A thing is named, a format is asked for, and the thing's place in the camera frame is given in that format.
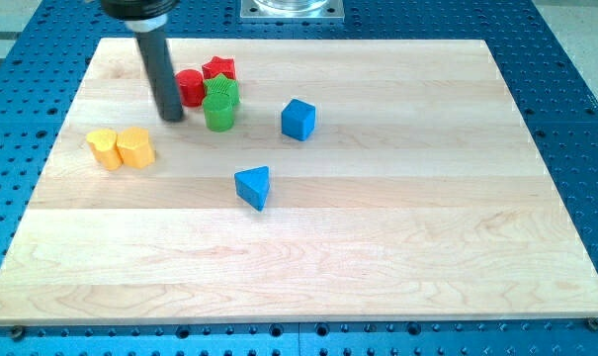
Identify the blue triangle block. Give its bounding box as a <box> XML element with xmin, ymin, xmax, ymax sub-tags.
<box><xmin>233</xmin><ymin>166</ymin><xmax>270</xmax><ymax>212</ymax></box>

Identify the blue cube block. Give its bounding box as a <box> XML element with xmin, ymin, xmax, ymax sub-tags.
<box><xmin>281</xmin><ymin>99</ymin><xmax>316</xmax><ymax>141</ymax></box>

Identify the green cylinder block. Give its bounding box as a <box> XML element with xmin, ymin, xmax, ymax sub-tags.
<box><xmin>203</xmin><ymin>93</ymin><xmax>234</xmax><ymax>132</ymax></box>

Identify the green star block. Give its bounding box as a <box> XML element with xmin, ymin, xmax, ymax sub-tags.
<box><xmin>203</xmin><ymin>73</ymin><xmax>240</xmax><ymax>106</ymax></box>

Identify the light wooden board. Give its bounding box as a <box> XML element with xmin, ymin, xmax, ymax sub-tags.
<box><xmin>0</xmin><ymin>38</ymin><xmax>598</xmax><ymax>325</ymax></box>

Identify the red star block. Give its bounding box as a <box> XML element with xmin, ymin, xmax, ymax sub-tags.
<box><xmin>202</xmin><ymin>56</ymin><xmax>237</xmax><ymax>80</ymax></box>

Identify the red cylinder block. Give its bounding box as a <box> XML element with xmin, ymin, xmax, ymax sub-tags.
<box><xmin>175</xmin><ymin>69</ymin><xmax>206</xmax><ymax>107</ymax></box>

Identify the yellow hexagon block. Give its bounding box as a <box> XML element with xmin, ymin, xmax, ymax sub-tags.
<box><xmin>117</xmin><ymin>127</ymin><xmax>155</xmax><ymax>169</ymax></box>

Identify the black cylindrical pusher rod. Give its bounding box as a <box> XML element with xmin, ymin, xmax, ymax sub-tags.
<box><xmin>125</xmin><ymin>14</ymin><xmax>184</xmax><ymax>123</ymax></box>

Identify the yellow heart block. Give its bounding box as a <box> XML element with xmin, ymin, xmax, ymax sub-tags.
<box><xmin>86</xmin><ymin>129</ymin><xmax>123</xmax><ymax>170</ymax></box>

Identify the black robot end flange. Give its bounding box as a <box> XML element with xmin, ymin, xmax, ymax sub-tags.
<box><xmin>100</xmin><ymin>0</ymin><xmax>180</xmax><ymax>21</ymax></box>

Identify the blue perforated metal table plate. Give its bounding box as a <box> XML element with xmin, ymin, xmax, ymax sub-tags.
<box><xmin>0</xmin><ymin>1</ymin><xmax>598</xmax><ymax>355</ymax></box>

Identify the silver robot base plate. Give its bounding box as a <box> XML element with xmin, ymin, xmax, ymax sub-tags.
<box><xmin>239</xmin><ymin>0</ymin><xmax>345</xmax><ymax>22</ymax></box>

